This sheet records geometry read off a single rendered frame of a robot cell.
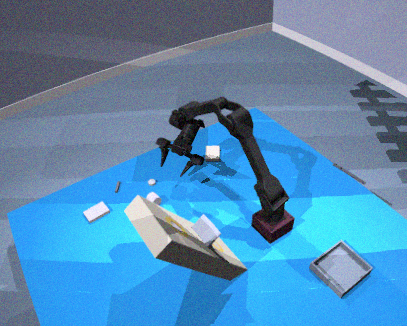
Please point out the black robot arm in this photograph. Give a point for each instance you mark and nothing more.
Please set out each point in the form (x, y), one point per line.
(268, 189)

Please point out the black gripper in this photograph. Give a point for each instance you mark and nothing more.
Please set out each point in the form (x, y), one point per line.
(164, 144)

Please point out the beige flat panel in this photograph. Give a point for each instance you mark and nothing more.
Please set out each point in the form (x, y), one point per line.
(185, 249)

